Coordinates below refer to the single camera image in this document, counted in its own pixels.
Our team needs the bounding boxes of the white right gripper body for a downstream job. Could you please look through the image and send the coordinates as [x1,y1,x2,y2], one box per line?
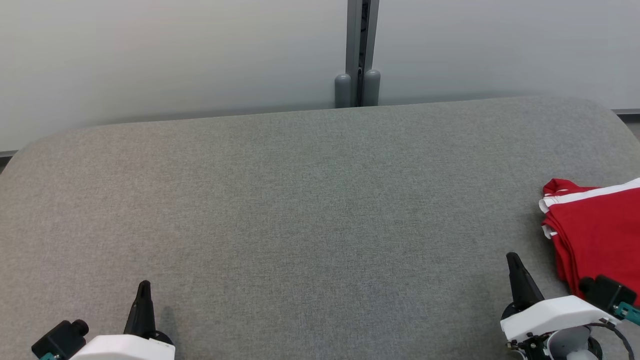
[500,294,622,360]

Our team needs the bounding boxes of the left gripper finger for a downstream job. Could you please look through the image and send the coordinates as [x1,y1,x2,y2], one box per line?
[123,280,157,337]

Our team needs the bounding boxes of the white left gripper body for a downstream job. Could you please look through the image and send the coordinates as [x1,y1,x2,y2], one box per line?
[70,330,176,360]

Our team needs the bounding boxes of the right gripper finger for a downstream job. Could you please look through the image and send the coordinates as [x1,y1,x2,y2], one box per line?
[506,252,546,312]

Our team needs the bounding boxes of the red shorts with white band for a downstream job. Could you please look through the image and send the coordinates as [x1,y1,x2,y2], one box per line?
[539,177,640,307]

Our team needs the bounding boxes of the grey cylinder bumper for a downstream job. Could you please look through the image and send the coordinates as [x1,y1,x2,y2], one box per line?
[334,73,353,109]
[362,69,381,107]

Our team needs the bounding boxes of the black right camera cable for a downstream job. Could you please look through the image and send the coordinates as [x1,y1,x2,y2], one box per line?
[590,322,633,360]

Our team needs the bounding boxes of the teal right camera connector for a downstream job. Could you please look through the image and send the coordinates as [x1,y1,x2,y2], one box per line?
[614,301,640,326]

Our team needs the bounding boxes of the grey metal partition post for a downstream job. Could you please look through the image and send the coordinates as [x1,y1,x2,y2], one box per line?
[346,0,380,107]

